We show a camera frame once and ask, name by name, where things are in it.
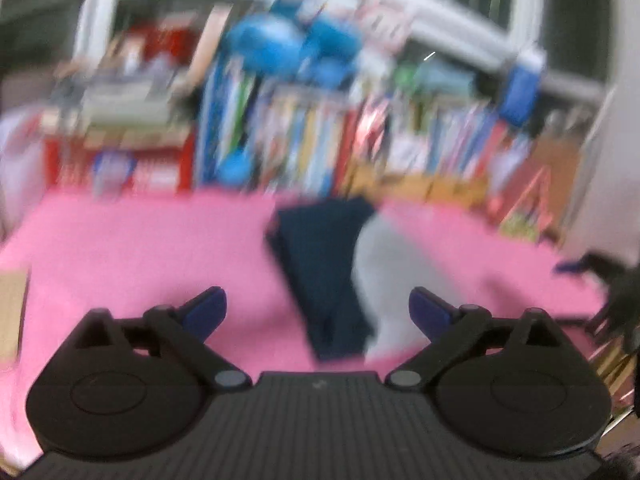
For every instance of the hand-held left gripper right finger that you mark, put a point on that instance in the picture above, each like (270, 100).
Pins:
(432, 311)

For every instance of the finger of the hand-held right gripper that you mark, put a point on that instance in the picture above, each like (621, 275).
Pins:
(575, 266)

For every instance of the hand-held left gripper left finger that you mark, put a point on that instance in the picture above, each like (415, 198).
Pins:
(205, 310)

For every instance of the navy and white jacket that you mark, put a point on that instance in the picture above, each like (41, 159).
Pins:
(325, 260)

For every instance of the pink toy house book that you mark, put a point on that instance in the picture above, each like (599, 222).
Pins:
(525, 210)

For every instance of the brown cardboard box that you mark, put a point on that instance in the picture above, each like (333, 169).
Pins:
(560, 175)

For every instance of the large red plastic basket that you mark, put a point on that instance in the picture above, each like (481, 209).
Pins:
(165, 175)

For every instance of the blue plush ball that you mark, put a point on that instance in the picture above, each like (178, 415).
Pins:
(235, 169)

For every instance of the blue carton pack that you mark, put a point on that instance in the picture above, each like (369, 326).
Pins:
(520, 90)

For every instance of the stack of papers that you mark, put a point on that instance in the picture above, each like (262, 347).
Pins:
(125, 105)

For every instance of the folded green towels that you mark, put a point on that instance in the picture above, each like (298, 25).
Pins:
(440, 77)

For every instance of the white paper board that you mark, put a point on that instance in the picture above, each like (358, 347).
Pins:
(20, 170)

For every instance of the beige rolled paper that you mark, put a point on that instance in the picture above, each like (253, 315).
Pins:
(210, 40)

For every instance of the blue plush toy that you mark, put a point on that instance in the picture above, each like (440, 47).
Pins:
(270, 45)

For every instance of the pink and white plush doll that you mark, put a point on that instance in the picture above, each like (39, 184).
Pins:
(385, 20)

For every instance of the white window frame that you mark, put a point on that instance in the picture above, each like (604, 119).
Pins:
(450, 15)

